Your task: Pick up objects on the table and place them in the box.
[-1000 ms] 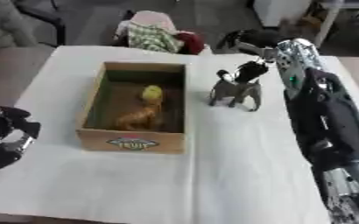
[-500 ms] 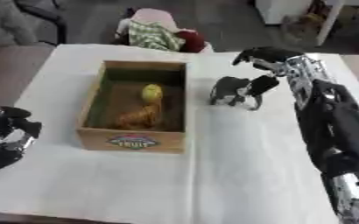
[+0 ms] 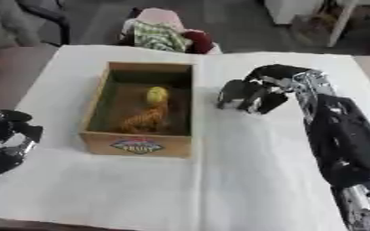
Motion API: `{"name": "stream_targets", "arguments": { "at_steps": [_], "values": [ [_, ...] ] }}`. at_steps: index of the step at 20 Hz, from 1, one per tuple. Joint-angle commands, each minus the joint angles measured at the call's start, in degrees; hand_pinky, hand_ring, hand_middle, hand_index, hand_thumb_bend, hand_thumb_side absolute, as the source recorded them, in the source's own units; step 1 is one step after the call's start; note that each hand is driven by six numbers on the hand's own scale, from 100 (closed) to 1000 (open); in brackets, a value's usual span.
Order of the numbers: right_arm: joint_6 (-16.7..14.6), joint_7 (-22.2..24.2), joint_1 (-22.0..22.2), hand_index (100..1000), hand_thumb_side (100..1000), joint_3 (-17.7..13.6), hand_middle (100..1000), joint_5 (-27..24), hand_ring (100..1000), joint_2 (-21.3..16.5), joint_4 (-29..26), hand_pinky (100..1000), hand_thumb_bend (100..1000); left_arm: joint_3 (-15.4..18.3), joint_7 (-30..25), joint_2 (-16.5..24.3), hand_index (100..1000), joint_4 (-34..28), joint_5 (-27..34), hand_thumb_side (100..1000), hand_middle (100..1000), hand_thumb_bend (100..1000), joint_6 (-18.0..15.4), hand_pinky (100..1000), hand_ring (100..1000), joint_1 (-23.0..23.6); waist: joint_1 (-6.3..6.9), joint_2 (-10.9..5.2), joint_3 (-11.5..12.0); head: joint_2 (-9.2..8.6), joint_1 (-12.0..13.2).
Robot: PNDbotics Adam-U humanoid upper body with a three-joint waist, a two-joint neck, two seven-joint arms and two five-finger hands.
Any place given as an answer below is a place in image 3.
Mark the yellow green toy fruit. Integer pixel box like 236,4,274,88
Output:
145,86,171,105

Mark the dark red cloth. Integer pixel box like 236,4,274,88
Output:
181,30,217,55

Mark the pink cloth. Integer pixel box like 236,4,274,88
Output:
120,7,189,34

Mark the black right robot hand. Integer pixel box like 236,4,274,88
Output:
215,63,311,116

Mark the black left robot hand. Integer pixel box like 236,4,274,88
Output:
0,109,45,185

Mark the grey upholstered seat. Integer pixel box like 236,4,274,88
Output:
0,0,43,56

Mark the orange striped soft toy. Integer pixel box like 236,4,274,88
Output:
118,101,172,135

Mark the tan cardboard box green inside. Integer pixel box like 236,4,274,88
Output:
78,61,197,159

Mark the white furniture frame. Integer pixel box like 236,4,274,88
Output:
262,0,361,48

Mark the black chair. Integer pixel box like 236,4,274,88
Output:
14,0,71,46

